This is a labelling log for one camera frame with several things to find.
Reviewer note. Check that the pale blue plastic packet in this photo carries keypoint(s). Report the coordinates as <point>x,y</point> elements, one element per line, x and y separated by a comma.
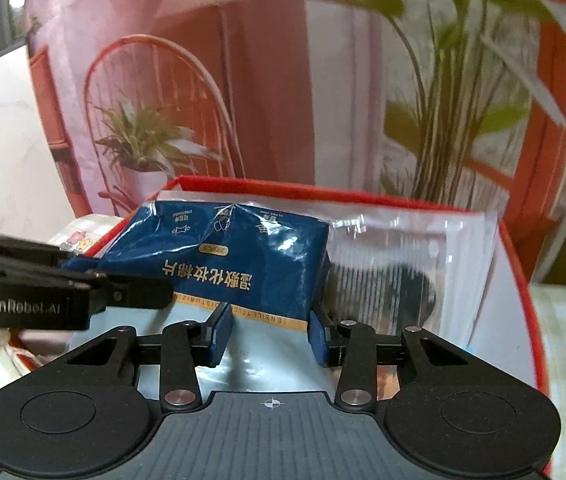
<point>263,355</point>

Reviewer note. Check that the white floral printed packet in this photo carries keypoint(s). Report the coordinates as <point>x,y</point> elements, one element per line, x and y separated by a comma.
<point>83,235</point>

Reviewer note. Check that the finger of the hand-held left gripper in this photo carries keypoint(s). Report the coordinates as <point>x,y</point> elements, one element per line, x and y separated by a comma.
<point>138,294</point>

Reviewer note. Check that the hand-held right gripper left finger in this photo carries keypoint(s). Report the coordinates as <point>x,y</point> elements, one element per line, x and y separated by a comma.
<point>223,335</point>

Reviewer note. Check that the printed backdrop cloth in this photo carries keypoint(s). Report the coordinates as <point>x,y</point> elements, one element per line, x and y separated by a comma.
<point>288,85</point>

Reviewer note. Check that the clear plastic packet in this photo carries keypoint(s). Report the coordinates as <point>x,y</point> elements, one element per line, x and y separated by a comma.
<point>388,270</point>

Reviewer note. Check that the red cardboard box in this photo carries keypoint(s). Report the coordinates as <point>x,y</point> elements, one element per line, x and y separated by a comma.
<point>508,300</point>

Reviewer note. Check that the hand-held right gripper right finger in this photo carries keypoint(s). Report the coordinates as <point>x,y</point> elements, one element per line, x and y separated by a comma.
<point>318,345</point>

